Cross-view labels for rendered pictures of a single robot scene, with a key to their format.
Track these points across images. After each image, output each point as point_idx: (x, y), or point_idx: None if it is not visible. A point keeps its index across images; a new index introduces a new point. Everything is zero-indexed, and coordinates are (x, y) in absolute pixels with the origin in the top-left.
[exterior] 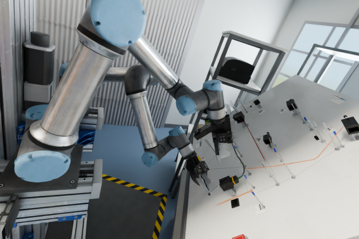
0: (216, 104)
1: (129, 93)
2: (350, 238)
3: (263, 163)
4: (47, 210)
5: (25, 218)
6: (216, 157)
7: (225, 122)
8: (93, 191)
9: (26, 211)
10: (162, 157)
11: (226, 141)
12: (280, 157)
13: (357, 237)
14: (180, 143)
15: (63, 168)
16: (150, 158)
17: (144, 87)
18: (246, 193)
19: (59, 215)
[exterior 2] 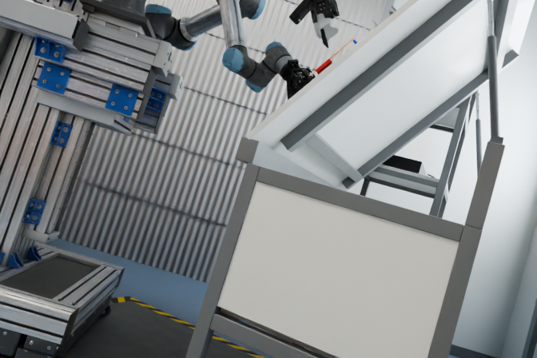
0: None
1: None
2: None
3: (373, 20)
4: (105, 63)
5: (82, 65)
6: (314, 27)
7: None
8: (158, 53)
9: (87, 54)
10: (251, 68)
11: (328, 9)
12: (394, 8)
13: None
14: (278, 53)
15: None
16: (232, 50)
17: None
18: (346, 44)
19: (113, 78)
